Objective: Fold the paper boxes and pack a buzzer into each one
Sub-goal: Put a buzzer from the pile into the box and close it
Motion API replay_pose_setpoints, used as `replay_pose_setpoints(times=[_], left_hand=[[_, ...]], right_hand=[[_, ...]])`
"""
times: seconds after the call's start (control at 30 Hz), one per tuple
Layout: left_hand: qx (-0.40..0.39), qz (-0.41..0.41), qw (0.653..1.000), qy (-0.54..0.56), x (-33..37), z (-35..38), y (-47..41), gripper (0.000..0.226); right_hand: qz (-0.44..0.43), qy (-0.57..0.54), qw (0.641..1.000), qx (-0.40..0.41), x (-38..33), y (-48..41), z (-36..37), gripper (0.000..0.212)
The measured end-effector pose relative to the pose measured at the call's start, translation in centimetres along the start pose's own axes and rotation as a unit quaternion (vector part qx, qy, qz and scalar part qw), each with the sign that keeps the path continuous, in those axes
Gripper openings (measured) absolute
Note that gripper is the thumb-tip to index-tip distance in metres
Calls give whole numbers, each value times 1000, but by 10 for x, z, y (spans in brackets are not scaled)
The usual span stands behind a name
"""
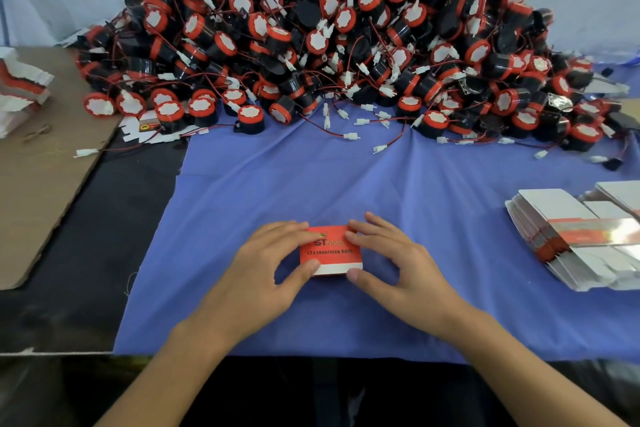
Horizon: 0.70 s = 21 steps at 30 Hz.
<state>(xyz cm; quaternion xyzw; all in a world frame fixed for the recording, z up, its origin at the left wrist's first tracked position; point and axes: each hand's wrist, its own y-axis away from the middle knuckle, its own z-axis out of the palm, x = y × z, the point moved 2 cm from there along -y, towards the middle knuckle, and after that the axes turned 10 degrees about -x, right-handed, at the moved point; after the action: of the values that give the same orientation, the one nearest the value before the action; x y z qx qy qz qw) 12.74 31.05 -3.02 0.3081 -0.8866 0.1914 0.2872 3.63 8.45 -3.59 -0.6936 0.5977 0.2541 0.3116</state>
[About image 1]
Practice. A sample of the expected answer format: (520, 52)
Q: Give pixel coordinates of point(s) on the person's right hand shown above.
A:
(405, 282)

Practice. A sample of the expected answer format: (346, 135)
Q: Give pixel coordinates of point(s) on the person's left hand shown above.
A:
(255, 287)

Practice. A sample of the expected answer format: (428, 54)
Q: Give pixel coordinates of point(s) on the orange white paper box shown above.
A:
(332, 247)

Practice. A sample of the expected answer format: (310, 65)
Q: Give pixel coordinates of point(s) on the stack of paper boxes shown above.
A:
(20, 91)
(575, 231)

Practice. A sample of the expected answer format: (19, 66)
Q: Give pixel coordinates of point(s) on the pile of black red buzzers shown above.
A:
(330, 41)

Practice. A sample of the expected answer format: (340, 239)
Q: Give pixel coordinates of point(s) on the person's right forearm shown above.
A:
(530, 377)

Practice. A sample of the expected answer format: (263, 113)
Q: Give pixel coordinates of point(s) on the person's left forearm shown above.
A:
(180, 377)

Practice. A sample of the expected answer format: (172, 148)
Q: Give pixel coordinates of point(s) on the blue cloth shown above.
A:
(250, 181)

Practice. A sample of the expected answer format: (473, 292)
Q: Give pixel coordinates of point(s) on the brown cardboard sheet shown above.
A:
(50, 201)

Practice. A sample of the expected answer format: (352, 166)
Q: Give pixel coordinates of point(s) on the rubber band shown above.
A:
(35, 131)

